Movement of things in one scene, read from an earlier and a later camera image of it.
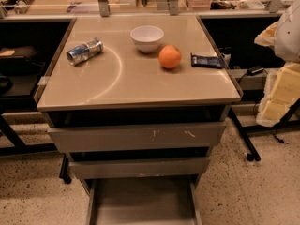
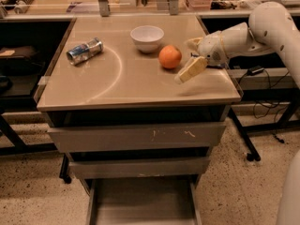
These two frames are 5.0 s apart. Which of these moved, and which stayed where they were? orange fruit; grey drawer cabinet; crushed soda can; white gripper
Moved: white gripper
Stayed: grey drawer cabinet; crushed soda can; orange fruit
